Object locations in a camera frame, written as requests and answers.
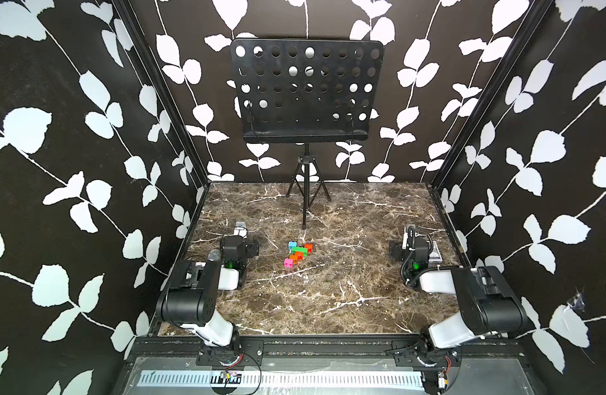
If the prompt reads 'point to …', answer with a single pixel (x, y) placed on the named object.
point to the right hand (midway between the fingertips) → (406, 235)
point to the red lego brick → (309, 247)
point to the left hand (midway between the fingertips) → (242, 232)
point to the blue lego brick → (291, 244)
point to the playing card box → (435, 256)
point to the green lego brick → (297, 248)
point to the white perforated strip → (286, 378)
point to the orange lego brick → (295, 258)
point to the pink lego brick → (288, 263)
